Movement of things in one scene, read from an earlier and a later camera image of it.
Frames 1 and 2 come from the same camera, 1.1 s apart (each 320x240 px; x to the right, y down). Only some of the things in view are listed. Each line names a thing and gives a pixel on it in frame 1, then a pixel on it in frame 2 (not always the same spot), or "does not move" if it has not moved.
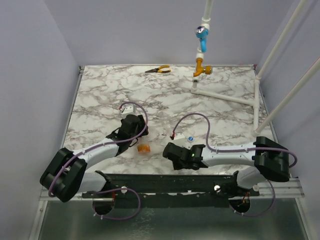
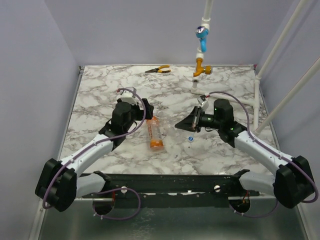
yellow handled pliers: (157, 70) does not move
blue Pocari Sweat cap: (191, 138) does not move
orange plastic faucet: (200, 69) does not move
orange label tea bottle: (144, 148) -> (156, 142)
